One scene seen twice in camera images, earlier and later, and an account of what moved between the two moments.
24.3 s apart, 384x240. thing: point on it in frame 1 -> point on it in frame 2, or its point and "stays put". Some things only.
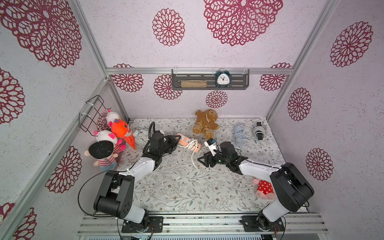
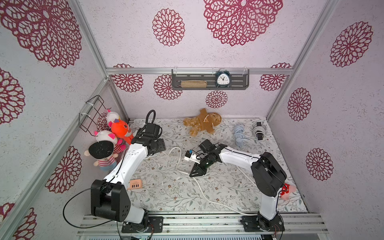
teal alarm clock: (222, 79) stays put
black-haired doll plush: (103, 151) stays put
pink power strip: (183, 140) -> (135, 184)
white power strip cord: (192, 146) -> (200, 189)
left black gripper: (173, 141) -> (162, 146)
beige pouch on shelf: (194, 84) stays put
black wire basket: (89, 120) stays put
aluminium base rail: (296, 223) stays put
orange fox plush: (120, 129) stays put
